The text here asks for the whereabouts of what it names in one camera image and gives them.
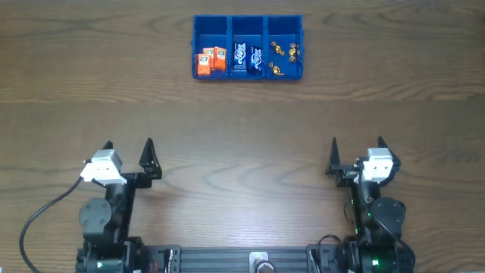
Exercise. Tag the blue tray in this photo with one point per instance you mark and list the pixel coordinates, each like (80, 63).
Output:
(212, 30)

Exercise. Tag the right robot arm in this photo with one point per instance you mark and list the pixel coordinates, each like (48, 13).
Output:
(386, 218)

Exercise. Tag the orange candy box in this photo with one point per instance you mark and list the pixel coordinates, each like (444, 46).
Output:
(219, 57)
(208, 51)
(204, 65)

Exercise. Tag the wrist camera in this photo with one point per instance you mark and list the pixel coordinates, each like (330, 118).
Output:
(377, 163)
(104, 165)

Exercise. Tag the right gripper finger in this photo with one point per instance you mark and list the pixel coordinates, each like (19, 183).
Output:
(396, 163)
(334, 163)

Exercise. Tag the blue candy pack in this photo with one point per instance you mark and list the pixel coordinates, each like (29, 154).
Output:
(239, 53)
(255, 60)

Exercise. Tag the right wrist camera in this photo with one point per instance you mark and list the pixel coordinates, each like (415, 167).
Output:
(377, 163)

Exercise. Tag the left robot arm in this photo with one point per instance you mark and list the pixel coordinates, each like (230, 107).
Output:
(94, 218)

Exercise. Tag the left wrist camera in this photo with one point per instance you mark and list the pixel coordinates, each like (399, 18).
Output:
(104, 165)

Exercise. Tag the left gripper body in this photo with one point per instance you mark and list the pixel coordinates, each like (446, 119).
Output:
(136, 180)

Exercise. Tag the mounting rail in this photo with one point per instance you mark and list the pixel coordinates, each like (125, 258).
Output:
(219, 259)

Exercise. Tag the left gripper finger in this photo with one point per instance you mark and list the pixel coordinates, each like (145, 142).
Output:
(108, 145)
(151, 165)

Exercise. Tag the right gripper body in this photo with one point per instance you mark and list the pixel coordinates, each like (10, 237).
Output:
(348, 176)

